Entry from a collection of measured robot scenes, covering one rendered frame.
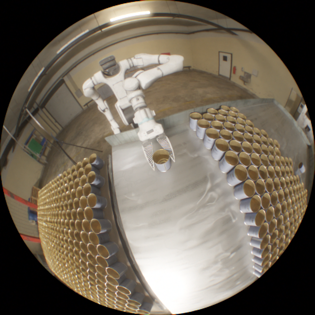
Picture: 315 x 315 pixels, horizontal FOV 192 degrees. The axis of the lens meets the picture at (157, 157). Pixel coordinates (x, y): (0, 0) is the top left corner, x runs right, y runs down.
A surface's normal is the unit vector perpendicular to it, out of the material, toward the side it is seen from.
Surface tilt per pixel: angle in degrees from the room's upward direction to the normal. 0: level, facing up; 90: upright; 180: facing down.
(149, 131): 45
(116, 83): 94
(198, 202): 0
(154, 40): 90
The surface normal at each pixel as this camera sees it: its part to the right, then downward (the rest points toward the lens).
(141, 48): 0.32, 0.79
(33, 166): 0.92, -0.38
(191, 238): -0.22, -0.49
